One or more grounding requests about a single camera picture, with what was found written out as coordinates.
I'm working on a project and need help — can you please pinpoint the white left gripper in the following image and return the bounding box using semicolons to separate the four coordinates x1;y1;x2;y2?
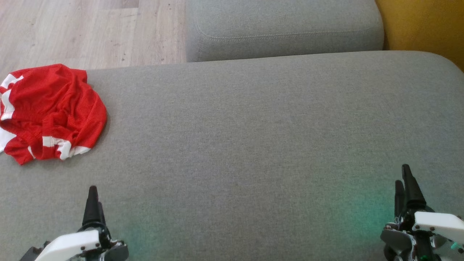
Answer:
34;186;129;261

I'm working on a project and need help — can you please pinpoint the yellow sofa back cushion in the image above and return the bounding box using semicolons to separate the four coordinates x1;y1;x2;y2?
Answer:
375;0;464;71

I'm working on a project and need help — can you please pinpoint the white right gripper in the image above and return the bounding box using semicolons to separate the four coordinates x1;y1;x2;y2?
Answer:
381;164;464;261

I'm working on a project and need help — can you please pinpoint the small grey sofa seat cushion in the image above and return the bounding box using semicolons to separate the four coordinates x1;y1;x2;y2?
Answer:
186;0;385;62

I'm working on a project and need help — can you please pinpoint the red white numbered jersey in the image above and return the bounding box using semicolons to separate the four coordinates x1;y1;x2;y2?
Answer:
0;64;89;165

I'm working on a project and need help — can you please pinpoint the large grey sofa seat cushion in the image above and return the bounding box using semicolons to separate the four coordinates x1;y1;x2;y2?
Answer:
0;51;464;261

